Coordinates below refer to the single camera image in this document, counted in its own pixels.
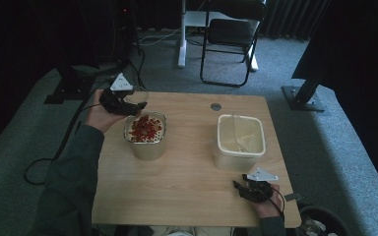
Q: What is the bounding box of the black trash bin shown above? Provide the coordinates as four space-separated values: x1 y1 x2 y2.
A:
296 205 352 236

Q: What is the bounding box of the pile of red food pieces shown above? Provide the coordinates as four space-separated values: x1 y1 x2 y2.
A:
128 114 163 144

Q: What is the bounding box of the black floor cables bundle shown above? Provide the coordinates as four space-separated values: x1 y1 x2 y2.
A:
123 45 150 92

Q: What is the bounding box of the black slanted stand with plate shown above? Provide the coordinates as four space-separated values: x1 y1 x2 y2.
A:
281 62 327 113

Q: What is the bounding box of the person's left hand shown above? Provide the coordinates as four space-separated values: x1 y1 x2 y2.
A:
85 89 126 134

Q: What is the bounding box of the hand-held gripper cable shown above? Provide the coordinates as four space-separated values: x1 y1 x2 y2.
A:
50 97 103 163
265 185 286 219

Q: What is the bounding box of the beige container with red pieces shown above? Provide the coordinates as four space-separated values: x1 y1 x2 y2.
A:
123 109 167 161

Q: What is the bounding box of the right hand-held gripper cable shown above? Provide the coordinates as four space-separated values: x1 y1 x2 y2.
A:
265 185 286 219

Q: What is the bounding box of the clear plastic lid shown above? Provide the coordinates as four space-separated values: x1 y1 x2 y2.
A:
231 113 261 153

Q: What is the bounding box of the person's right hand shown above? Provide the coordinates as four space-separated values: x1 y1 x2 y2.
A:
253 187 285 219

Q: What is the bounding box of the white desk frame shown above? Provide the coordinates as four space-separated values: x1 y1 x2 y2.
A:
177 0 260 73

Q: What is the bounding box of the black looped floor cable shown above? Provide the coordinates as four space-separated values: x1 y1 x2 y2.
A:
23 158 55 186

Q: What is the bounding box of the dark pleated curtain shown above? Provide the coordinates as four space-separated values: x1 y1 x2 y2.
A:
261 0 333 42

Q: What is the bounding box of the left hand-held gripper cable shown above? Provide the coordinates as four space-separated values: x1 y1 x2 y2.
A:
50 97 103 163

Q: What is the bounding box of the black stand with flat base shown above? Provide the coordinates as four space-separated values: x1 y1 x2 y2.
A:
43 63 96 105

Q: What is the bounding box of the black folding chair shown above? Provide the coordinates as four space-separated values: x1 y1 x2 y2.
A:
199 0 269 89

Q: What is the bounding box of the beige square container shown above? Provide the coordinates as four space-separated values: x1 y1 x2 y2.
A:
212 113 267 173

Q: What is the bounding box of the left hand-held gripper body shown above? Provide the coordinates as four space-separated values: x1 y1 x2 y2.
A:
98 72 140 117

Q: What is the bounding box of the white floor cable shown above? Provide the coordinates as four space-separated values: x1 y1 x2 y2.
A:
133 27 183 47

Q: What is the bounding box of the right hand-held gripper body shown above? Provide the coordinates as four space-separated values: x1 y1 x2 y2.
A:
239 167 281 204

